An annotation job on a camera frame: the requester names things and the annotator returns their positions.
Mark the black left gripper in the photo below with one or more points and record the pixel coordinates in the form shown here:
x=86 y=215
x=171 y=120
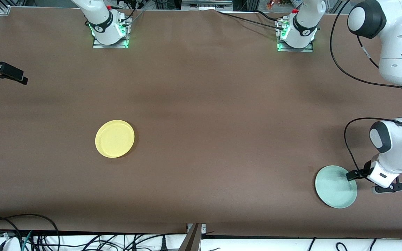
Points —
x=362 y=173

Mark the pale green round plate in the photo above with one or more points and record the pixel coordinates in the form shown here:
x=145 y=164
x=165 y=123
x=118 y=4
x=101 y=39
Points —
x=333 y=190

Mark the yellow round plate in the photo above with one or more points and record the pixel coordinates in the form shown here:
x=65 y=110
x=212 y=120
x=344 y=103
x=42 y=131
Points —
x=114 y=138

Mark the brown table cloth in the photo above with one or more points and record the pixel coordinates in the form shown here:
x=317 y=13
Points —
x=201 y=157

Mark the aluminium profile beam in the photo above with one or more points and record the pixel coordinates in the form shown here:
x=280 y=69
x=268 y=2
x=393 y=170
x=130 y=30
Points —
x=191 y=240

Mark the colourful background items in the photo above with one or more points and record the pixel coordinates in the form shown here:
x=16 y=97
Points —
x=277 y=3

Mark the black power plug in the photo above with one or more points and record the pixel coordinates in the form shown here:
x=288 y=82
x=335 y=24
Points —
x=164 y=244

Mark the aluminium frame post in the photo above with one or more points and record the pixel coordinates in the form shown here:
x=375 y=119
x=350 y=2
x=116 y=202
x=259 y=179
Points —
x=4 y=7

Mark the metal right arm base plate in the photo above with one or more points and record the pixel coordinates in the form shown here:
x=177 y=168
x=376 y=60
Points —
x=122 y=43

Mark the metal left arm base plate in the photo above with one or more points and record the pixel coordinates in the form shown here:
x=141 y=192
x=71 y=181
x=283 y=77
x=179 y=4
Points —
x=309 y=50

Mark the small metal corner bracket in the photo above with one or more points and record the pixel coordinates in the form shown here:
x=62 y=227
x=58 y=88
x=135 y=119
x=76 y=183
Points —
x=203 y=228

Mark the grey metal bracket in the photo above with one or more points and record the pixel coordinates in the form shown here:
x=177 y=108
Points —
x=206 y=5

